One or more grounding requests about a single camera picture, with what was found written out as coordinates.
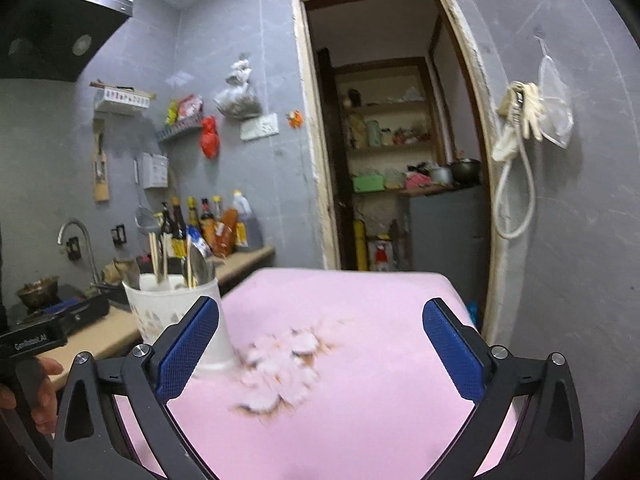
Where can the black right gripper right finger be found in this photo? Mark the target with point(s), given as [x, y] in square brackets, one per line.
[477, 378]

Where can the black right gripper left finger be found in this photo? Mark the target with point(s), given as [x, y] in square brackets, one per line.
[160, 375]

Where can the white plastic utensil holder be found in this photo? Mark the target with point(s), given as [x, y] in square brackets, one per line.
[158, 305]

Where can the wooden chopstick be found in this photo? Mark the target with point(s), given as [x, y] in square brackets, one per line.
[155, 256]
[163, 258]
[189, 272]

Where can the stainless steel peeler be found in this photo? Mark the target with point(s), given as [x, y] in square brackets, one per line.
[130, 273]

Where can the large steel spoon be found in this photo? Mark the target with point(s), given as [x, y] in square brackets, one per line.
[200, 268]

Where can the steel kitchen faucet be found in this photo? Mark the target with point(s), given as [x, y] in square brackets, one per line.
[82, 247]

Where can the wooden countertop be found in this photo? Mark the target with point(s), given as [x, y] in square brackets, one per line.
[116, 331]

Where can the dark sauce bottle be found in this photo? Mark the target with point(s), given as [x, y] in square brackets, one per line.
[179, 229]

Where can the grey cabinet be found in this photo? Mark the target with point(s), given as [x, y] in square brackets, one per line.
[449, 235]

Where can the red white bottle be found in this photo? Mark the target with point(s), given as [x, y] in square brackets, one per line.
[382, 259]

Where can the white blue seasoning bag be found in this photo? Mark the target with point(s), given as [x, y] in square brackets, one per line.
[198, 241]

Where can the pink floral tablecloth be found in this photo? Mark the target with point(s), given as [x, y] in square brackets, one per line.
[337, 381]

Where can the orange snack bag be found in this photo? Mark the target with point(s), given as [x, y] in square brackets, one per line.
[225, 233]

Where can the yellow canister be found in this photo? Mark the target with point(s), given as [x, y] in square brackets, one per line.
[361, 245]

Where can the large cooking oil jug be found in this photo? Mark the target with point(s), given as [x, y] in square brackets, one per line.
[248, 235]

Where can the black cooking pot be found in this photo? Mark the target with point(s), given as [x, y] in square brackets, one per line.
[466, 172]

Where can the green box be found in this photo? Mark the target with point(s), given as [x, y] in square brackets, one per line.
[368, 183]

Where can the red plastic bag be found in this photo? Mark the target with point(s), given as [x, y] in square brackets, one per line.
[209, 140]

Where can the clear plastic bag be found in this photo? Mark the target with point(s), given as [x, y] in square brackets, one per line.
[556, 120]

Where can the white rubber gloves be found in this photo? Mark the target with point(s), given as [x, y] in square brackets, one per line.
[520, 109]

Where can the grey hanging plastic bag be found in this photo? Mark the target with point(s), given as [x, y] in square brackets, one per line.
[239, 100]

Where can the black range hood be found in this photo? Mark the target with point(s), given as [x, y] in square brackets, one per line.
[56, 39]

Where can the wire mesh strainer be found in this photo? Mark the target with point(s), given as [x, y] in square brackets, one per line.
[146, 221]

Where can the wooden wall board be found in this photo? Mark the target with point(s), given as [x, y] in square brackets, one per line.
[101, 192]

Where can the white wall box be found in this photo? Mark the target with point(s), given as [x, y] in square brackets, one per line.
[153, 171]

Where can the white wall rack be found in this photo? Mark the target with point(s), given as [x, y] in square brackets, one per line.
[127, 101]

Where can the white wall socket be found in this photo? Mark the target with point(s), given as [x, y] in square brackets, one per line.
[259, 127]

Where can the wooden door frame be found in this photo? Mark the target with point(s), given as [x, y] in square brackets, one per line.
[336, 241]

